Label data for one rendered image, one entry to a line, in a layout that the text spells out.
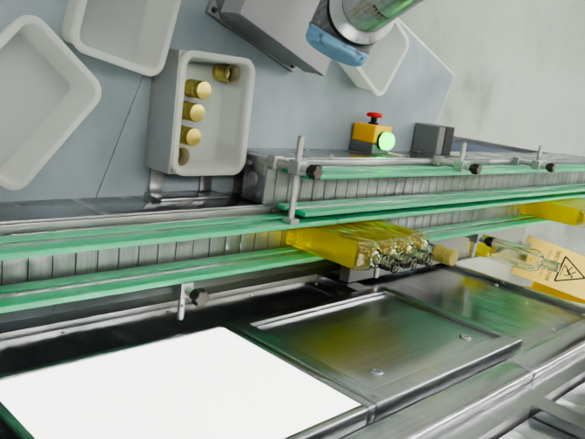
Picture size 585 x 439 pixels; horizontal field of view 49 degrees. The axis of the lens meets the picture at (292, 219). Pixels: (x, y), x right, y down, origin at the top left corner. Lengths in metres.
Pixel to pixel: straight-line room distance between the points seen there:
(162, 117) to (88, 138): 0.14
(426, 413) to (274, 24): 0.75
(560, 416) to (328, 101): 0.86
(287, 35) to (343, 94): 0.35
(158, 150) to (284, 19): 0.35
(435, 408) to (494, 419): 0.11
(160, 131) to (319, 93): 0.47
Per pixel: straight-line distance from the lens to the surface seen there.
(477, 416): 1.06
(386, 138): 1.59
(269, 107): 1.42
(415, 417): 0.96
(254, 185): 1.29
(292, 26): 1.31
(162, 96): 1.20
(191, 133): 1.22
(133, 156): 1.23
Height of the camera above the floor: 1.78
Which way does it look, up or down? 42 degrees down
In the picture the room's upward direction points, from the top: 109 degrees clockwise
